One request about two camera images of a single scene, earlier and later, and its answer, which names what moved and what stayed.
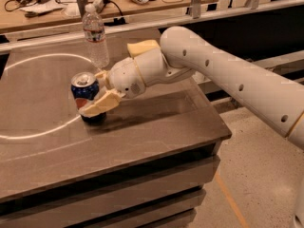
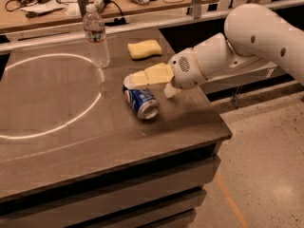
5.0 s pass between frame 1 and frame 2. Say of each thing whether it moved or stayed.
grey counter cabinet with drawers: stayed
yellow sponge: stayed
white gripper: moved
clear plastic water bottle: stayed
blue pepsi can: moved
